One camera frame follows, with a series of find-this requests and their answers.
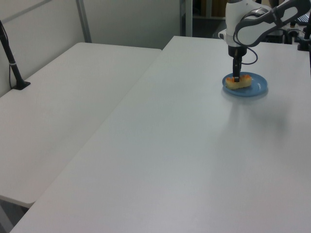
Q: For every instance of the black computer keyboard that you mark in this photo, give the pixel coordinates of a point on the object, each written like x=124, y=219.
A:
x=302, y=18

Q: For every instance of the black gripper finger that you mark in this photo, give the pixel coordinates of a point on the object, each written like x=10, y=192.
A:
x=240, y=63
x=236, y=72

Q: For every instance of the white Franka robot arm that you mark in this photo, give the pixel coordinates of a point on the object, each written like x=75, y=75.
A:
x=252, y=31

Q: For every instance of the dark equipment box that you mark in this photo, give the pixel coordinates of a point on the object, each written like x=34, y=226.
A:
x=277, y=36

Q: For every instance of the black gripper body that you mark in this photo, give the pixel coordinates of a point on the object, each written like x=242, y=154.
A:
x=236, y=51

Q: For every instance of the yellow bread with orange crust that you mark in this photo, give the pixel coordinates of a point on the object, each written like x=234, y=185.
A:
x=240, y=84

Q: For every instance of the black clamp stand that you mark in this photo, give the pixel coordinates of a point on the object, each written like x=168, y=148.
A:
x=303, y=41

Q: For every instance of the grey shelf cabinet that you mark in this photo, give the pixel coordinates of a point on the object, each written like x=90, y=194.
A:
x=186, y=17

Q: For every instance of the blue round plate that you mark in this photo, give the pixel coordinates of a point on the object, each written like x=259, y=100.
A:
x=258, y=87

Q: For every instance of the black camera stand pole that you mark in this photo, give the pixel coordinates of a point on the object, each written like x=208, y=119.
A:
x=11, y=60

